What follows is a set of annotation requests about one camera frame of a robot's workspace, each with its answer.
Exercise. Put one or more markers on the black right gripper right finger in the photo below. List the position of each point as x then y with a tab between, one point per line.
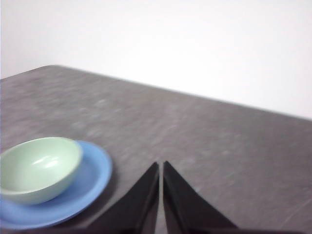
185	212

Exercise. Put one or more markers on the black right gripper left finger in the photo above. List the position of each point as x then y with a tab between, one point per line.
136	209

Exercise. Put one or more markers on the blue plate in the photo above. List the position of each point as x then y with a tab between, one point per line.
97	170

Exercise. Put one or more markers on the green ribbed bowl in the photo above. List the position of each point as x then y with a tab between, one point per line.
36	170

